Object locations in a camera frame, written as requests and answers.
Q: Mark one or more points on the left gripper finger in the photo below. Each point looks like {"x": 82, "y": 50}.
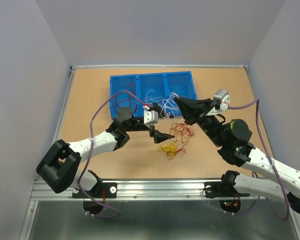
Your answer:
{"x": 160, "y": 137}
{"x": 155, "y": 107}

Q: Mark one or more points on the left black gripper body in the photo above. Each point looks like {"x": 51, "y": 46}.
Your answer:
{"x": 135, "y": 126}

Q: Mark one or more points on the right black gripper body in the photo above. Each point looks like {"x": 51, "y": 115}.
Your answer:
{"x": 211, "y": 126}

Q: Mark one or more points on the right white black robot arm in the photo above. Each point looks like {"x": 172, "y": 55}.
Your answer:
{"x": 280, "y": 182}

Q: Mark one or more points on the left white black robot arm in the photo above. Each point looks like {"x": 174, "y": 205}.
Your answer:
{"x": 59, "y": 167}

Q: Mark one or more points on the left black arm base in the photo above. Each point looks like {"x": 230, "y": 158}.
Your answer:
{"x": 101, "y": 193}

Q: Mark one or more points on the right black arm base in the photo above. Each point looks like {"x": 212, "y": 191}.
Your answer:
{"x": 230, "y": 201}

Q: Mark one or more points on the blue three-compartment plastic bin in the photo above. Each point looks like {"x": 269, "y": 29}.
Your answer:
{"x": 157, "y": 87}

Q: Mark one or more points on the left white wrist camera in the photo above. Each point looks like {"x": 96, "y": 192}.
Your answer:
{"x": 150, "y": 115}

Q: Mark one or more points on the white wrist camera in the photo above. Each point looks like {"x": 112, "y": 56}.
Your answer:
{"x": 221, "y": 100}
{"x": 150, "y": 115}

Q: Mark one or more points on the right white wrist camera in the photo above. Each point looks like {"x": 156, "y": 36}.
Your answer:
{"x": 221, "y": 100}

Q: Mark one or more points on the aluminium front rail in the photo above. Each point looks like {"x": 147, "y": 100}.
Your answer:
{"x": 191, "y": 189}

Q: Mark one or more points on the aluminium side frame rail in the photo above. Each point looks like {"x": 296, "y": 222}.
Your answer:
{"x": 64, "y": 105}

